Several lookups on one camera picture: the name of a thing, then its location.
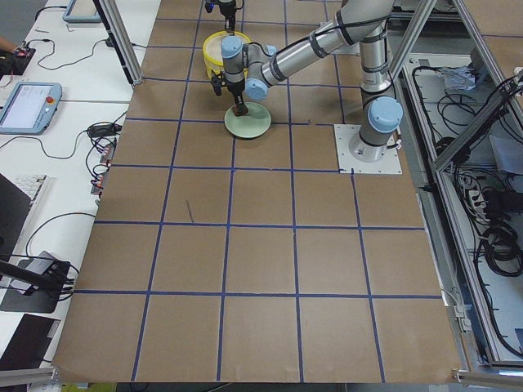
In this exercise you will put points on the yellow steamer layer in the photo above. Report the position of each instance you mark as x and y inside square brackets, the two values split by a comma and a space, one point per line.
[212, 49]
[210, 69]

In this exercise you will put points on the teach pendant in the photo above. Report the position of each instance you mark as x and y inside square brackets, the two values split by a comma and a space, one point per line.
[81, 11]
[30, 108]

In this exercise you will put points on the white keyboard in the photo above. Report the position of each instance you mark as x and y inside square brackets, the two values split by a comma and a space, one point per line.
[33, 186]

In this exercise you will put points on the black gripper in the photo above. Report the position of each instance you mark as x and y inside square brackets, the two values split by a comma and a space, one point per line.
[236, 87]
[226, 6]

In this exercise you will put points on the brown bun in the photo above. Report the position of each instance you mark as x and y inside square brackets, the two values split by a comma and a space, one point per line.
[240, 110]

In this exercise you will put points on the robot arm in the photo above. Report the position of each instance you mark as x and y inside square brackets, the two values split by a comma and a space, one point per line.
[238, 8]
[250, 69]

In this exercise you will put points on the far teach pendant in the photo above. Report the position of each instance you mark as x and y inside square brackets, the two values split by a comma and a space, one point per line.
[81, 11]

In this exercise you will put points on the near teach pendant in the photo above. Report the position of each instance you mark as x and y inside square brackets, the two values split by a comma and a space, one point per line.
[30, 108]

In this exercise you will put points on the aluminium frame post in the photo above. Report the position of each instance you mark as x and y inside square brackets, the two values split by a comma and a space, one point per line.
[117, 33]

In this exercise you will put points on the aluminium cable tray frame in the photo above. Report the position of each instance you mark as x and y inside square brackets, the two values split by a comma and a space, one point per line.
[462, 68]

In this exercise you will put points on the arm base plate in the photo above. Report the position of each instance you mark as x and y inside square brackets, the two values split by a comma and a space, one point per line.
[356, 157]

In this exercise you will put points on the light green plate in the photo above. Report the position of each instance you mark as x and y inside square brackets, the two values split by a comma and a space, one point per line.
[251, 125]

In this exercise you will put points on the black camera stand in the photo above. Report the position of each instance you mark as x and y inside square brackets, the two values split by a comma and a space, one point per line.
[36, 283]

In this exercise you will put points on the black power adapter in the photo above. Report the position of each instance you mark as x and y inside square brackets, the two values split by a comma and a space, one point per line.
[104, 130]

